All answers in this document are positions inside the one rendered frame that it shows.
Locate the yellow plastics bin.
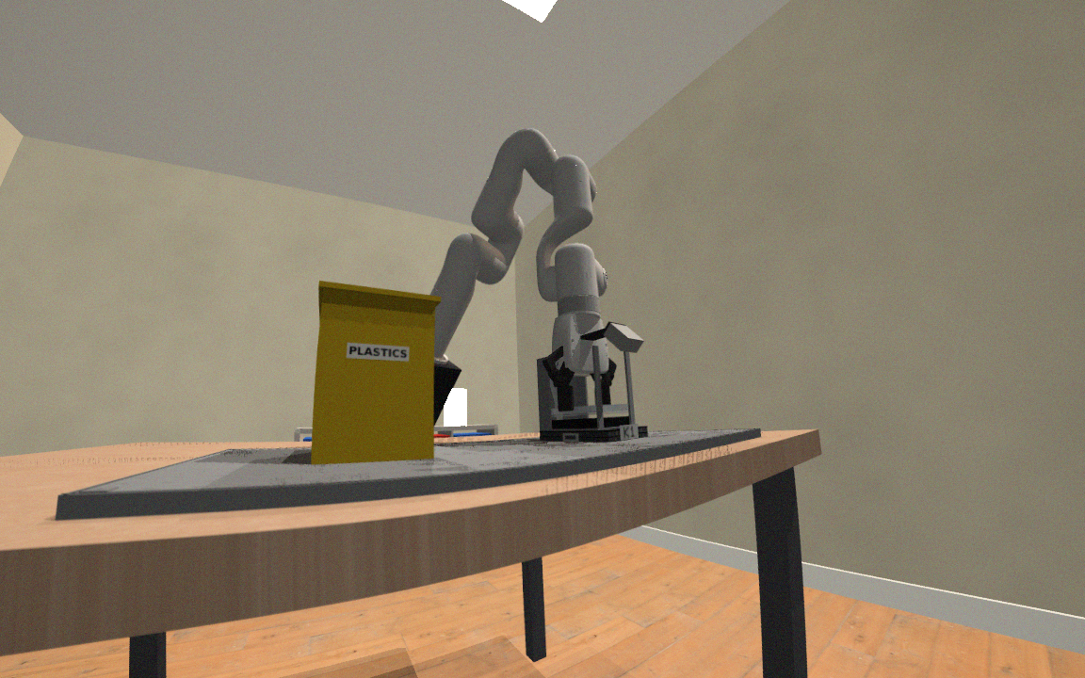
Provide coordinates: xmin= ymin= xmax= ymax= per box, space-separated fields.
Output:
xmin=311 ymin=281 xmax=441 ymax=464

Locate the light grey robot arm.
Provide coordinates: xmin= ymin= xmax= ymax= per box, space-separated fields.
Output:
xmin=430 ymin=128 xmax=644 ymax=364

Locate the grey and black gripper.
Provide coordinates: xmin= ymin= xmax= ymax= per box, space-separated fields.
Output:
xmin=543 ymin=311 xmax=617 ymax=412

